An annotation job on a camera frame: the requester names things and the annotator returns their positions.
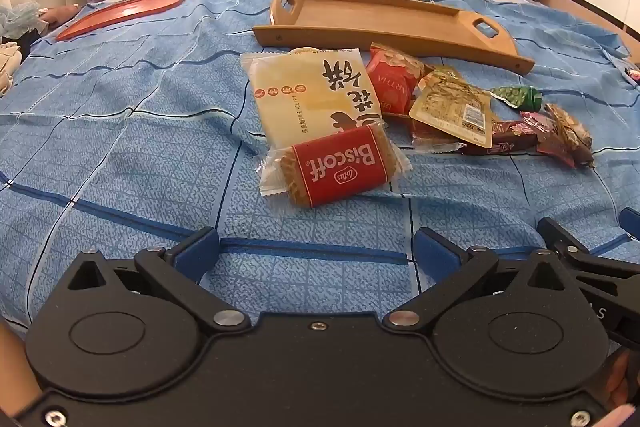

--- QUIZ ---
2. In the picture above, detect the wooden tray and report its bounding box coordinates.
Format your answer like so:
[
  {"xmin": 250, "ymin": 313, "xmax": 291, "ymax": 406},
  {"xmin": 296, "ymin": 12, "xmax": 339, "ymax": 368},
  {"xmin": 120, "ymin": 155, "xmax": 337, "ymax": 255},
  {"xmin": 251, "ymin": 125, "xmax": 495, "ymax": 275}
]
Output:
[{"xmin": 252, "ymin": 0, "xmax": 536, "ymax": 75}]

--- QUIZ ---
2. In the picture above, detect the green pea snack packet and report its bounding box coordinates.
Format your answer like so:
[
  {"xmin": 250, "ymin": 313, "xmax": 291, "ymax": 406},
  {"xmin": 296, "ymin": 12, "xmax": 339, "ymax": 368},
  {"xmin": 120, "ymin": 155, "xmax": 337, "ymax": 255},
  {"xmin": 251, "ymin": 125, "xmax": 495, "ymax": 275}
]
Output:
[{"xmin": 490, "ymin": 86, "xmax": 543, "ymax": 112}]

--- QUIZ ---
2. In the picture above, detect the pink fabric item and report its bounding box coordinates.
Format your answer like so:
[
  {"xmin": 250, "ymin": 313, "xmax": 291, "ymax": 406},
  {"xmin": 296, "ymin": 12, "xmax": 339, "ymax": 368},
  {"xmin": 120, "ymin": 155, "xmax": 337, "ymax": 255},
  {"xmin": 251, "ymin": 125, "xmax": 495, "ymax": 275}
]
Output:
[{"xmin": 39, "ymin": 4, "xmax": 83, "ymax": 26}]

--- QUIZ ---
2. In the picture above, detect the beige cloth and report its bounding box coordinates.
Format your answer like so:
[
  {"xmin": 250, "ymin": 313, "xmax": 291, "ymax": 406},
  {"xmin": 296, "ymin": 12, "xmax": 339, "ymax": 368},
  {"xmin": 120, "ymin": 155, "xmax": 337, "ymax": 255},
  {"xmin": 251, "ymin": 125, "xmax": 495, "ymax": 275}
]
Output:
[{"xmin": 0, "ymin": 39, "xmax": 23, "ymax": 95}]

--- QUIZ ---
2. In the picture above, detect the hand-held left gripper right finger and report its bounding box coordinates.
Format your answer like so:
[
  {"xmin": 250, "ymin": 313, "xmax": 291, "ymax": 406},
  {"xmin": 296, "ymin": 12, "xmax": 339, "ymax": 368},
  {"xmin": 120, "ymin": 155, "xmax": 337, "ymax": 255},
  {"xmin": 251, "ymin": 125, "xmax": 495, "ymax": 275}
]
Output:
[{"xmin": 382, "ymin": 227, "xmax": 571, "ymax": 334}]

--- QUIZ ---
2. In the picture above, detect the person's right hand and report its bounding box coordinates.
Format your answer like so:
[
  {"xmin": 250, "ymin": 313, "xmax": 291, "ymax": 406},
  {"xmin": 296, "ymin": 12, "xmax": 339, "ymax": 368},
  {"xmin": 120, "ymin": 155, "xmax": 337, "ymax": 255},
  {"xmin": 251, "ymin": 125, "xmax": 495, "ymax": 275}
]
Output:
[{"xmin": 602, "ymin": 347, "xmax": 640, "ymax": 410}]

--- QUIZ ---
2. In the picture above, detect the brown gold candy packet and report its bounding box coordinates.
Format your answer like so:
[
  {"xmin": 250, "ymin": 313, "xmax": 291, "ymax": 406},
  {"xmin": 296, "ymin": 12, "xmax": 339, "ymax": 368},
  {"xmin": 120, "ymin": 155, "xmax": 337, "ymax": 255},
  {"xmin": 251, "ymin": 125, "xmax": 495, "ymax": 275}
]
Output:
[{"xmin": 545, "ymin": 103, "xmax": 596, "ymax": 168}]

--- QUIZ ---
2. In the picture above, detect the golden snack pouch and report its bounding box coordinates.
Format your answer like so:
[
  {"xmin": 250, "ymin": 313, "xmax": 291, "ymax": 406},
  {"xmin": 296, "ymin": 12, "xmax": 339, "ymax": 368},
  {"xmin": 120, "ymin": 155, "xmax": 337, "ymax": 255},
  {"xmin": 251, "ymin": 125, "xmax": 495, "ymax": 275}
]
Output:
[{"xmin": 409, "ymin": 67, "xmax": 493, "ymax": 150}]

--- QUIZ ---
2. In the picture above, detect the blue checked bed sheet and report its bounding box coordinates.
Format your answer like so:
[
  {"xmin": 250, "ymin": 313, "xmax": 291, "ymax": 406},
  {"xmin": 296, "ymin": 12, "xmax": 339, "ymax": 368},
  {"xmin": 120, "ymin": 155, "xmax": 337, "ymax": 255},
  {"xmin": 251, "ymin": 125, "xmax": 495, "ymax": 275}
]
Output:
[{"xmin": 0, "ymin": 0, "xmax": 640, "ymax": 343}]

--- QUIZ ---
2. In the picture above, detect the red orange snack packet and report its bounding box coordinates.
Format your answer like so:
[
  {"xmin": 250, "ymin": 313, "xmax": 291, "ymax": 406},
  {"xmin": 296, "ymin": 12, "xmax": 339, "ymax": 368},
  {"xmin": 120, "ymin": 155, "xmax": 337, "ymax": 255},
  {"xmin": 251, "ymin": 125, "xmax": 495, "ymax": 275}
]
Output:
[{"xmin": 365, "ymin": 43, "xmax": 433, "ymax": 118}]

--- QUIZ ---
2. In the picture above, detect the wooden bed frame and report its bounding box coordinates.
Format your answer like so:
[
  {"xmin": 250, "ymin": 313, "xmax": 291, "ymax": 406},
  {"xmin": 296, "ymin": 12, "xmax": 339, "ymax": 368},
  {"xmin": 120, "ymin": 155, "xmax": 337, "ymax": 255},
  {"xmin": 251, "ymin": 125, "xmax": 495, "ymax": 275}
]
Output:
[{"xmin": 540, "ymin": 0, "xmax": 640, "ymax": 40}]

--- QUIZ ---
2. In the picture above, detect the red plastic tray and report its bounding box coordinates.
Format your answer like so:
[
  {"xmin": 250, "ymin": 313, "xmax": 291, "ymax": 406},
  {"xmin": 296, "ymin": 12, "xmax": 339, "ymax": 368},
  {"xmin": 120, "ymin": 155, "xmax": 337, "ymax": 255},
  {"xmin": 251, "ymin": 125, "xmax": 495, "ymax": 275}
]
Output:
[{"xmin": 55, "ymin": 0, "xmax": 193, "ymax": 42}]

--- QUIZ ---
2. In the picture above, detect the pale yellow pastry packet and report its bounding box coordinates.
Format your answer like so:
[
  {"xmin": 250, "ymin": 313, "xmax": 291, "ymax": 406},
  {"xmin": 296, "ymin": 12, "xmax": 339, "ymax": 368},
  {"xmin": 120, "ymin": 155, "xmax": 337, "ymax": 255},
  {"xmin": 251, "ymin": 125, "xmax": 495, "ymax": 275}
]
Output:
[{"xmin": 240, "ymin": 48, "xmax": 388, "ymax": 158}]

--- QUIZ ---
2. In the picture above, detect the person's left hand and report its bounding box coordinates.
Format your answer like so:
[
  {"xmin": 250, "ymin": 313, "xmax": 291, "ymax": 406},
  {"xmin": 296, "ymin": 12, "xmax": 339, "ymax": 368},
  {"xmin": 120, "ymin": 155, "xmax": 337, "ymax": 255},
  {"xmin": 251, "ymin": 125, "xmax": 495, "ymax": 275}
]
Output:
[{"xmin": 602, "ymin": 404, "xmax": 636, "ymax": 427}]

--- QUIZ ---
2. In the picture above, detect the brown sausage packet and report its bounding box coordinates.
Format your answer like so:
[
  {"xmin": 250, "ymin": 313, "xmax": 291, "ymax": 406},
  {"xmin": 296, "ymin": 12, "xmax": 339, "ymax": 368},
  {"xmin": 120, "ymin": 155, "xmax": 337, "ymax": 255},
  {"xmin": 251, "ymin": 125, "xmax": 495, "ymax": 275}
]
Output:
[{"xmin": 457, "ymin": 119, "xmax": 541, "ymax": 156}]

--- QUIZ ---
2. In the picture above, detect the pink snack packet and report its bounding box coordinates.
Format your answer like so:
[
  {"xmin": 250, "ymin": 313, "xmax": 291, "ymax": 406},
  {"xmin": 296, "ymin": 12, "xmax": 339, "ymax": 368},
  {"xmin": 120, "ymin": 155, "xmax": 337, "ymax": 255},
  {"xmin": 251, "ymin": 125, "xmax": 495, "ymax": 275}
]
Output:
[{"xmin": 520, "ymin": 109, "xmax": 576, "ymax": 168}]

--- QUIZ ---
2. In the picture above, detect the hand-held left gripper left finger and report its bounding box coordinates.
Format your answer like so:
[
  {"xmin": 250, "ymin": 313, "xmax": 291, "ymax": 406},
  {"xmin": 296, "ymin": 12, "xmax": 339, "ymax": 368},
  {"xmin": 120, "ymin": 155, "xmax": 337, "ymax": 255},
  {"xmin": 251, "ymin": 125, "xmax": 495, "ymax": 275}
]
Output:
[{"xmin": 67, "ymin": 227, "xmax": 252, "ymax": 334}]

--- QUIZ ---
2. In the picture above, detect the light blue plastic bag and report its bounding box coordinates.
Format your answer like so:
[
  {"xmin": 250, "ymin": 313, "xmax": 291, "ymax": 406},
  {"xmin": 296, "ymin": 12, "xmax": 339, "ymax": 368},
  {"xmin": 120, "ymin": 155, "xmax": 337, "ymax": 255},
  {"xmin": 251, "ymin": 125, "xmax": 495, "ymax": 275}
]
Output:
[{"xmin": 0, "ymin": 3, "xmax": 46, "ymax": 35}]

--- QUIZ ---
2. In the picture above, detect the red biscuit packet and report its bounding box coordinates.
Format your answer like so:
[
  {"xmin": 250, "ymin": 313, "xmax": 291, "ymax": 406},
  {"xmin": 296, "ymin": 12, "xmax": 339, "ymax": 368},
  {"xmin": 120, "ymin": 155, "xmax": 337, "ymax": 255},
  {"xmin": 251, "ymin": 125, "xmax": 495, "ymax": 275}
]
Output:
[{"xmin": 255, "ymin": 127, "xmax": 413, "ymax": 208}]

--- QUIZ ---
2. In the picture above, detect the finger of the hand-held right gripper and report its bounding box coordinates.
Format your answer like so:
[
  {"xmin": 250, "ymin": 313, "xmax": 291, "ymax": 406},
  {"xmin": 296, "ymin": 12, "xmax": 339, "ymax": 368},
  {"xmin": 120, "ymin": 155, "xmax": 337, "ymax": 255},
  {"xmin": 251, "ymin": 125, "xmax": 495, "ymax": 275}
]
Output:
[
  {"xmin": 619, "ymin": 208, "xmax": 640, "ymax": 242},
  {"xmin": 536, "ymin": 216, "xmax": 640, "ymax": 280}
]

